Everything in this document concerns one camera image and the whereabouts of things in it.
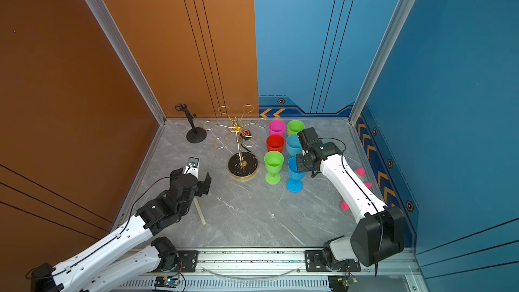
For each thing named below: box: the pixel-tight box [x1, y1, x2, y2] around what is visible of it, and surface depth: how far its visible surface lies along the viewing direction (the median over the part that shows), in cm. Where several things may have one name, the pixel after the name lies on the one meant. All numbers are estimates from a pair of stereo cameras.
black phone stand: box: [175, 103, 207, 144], surface depth 114 cm
